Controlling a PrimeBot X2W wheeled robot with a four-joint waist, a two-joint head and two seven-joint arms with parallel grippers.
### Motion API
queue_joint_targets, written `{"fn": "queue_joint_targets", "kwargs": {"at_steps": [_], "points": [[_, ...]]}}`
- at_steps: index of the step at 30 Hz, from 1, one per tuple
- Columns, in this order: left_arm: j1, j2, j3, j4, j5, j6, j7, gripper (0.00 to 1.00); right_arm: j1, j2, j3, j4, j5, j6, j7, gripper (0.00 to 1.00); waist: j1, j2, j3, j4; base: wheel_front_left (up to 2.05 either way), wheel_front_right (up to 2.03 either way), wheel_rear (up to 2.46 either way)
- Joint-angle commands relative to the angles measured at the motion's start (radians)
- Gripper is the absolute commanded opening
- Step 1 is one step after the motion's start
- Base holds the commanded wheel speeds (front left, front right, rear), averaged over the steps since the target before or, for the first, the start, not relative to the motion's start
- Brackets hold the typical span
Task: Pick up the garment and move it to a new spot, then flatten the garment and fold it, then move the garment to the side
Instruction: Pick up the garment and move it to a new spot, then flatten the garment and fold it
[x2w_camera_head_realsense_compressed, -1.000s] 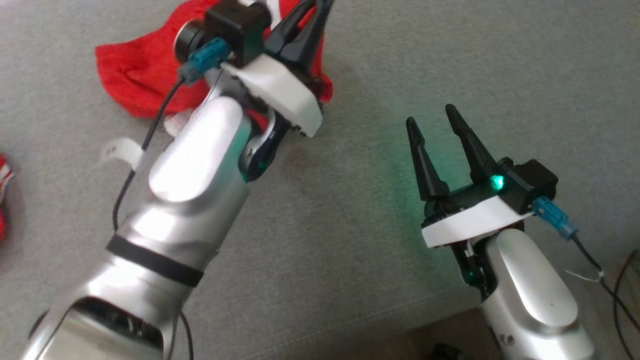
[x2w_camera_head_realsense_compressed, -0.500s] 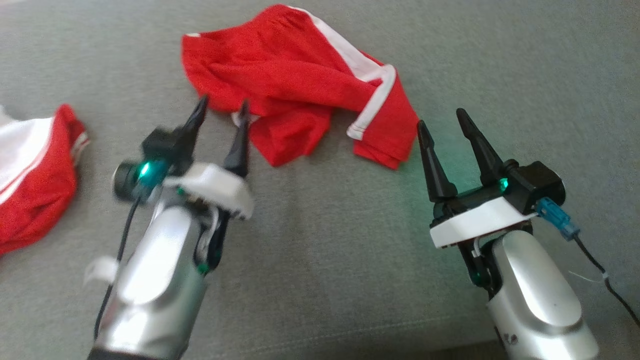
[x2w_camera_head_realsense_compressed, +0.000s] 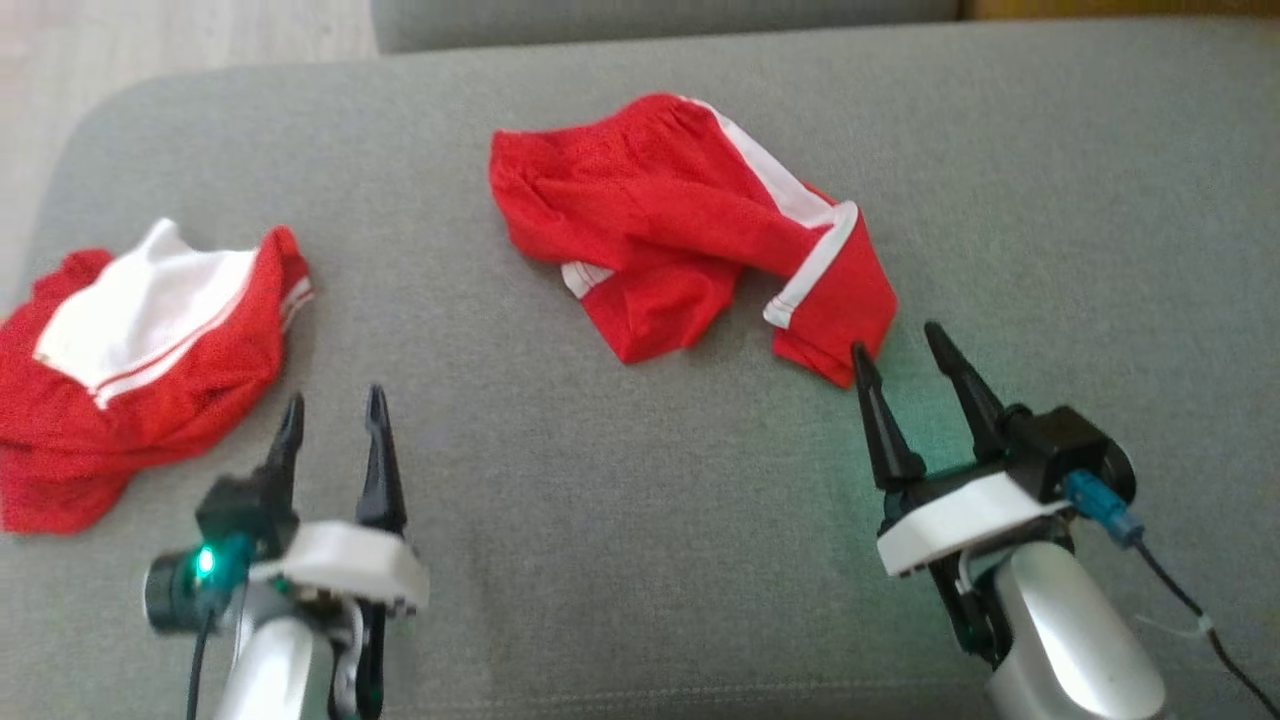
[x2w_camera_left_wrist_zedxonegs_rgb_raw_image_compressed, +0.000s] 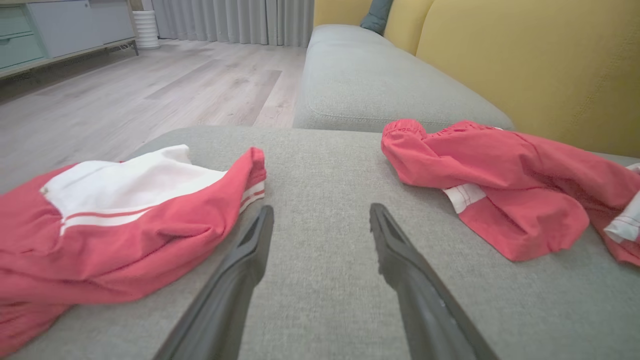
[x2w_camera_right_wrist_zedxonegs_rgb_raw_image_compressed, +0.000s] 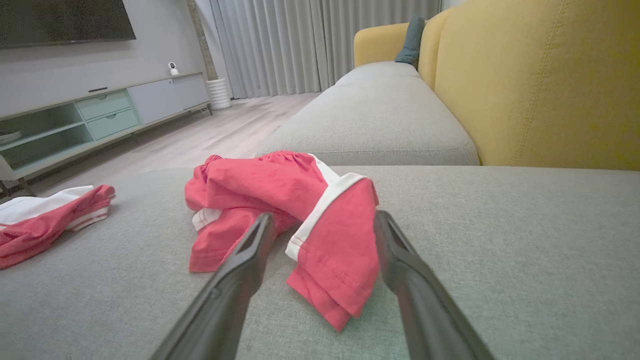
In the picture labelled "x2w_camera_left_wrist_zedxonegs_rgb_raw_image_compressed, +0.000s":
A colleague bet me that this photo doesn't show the grey pleated curtain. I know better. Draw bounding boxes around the grey pleated curtain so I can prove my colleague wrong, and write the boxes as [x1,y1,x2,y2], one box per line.
[151,0,315,48]

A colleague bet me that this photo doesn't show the grey and mint cabinet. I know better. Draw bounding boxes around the grey and mint cabinet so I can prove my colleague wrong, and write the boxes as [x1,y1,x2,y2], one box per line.
[0,0,140,81]

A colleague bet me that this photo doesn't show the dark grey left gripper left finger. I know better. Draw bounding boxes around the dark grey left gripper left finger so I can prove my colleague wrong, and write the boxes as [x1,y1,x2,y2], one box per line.
[152,204,275,360]

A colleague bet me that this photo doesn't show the red and white shirt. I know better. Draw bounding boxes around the red and white shirt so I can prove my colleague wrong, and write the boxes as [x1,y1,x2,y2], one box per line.
[0,144,267,358]

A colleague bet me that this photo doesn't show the red shorts with white trim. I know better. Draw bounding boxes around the red shorts with white trim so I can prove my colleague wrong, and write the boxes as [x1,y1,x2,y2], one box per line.
[381,118,640,267]

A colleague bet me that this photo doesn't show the wide yellow sofa back cushion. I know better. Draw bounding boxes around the wide yellow sofa back cushion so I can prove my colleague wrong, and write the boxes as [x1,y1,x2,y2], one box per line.
[416,0,640,158]

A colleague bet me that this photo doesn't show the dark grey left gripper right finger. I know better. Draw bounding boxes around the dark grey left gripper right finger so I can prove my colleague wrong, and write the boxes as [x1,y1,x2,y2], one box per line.
[369,202,501,360]

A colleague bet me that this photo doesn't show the narrow yellow sofa back cushion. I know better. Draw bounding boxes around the narrow yellow sofa back cushion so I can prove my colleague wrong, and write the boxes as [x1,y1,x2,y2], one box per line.
[383,0,435,56]
[313,0,373,28]

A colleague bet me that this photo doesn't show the large grey sofa ottoman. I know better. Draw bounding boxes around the large grey sofa ottoman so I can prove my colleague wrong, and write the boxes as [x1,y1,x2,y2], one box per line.
[0,126,640,360]

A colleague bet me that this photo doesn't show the teal throw pillow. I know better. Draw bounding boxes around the teal throw pillow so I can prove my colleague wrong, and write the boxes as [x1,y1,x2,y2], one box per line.
[360,0,394,36]

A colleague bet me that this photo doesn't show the white ribbed cylindrical bin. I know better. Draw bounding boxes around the white ribbed cylindrical bin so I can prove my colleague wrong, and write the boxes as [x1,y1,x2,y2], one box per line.
[132,10,161,50]

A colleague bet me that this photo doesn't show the grey sofa seat cushion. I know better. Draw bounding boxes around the grey sofa seat cushion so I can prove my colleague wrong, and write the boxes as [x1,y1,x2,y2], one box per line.
[292,24,516,134]

